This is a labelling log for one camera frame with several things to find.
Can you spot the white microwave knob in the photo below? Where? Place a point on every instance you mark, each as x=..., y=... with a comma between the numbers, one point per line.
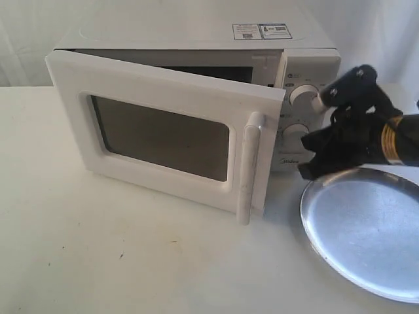
x=302, y=96
x=292, y=134

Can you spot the white lower microwave knob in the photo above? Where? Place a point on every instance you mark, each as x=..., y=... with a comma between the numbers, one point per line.
x=292, y=134

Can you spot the white upper microwave knob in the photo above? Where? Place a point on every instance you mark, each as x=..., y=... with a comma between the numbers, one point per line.
x=302, y=96

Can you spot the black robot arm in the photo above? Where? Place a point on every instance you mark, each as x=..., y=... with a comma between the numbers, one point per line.
x=407, y=141

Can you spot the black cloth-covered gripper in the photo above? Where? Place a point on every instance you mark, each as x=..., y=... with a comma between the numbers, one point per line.
x=355, y=137

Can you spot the white microwave oven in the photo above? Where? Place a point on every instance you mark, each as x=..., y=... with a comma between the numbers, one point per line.
x=271, y=54

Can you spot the round silver metal plate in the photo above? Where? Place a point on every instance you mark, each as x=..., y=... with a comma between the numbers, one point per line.
x=364, y=224

